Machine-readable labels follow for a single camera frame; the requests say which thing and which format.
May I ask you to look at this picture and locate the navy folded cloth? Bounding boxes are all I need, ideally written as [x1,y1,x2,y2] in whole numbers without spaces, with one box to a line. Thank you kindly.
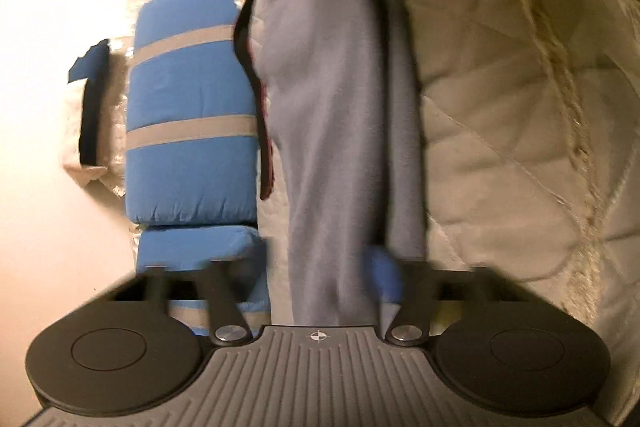
[67,39,111,167]

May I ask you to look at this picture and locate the grey-blue fleece sweatpants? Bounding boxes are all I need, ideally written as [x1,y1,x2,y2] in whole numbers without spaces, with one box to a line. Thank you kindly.
[256,0,426,326]

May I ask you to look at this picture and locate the blue grey-striped pillow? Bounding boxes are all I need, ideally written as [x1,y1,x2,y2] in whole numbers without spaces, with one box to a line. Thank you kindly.
[137,225,271,336]
[125,0,258,227]

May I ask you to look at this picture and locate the blue grey-striped pillow left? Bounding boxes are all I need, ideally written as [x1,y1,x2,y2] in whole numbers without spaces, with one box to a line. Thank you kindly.
[137,225,271,336]

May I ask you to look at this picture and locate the grey quilted bedspread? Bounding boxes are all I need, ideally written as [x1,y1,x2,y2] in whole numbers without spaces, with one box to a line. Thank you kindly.
[257,0,640,425]

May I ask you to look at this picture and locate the blue grey-striped pillow right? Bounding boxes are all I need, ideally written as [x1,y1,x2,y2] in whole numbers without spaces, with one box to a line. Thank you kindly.
[125,0,258,227]

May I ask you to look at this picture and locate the black strap with red edge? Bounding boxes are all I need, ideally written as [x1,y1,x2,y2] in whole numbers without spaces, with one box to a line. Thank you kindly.
[232,0,277,202]

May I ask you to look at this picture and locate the pink white folded cloth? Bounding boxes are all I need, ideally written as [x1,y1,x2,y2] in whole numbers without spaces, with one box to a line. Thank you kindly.
[61,83,107,187]

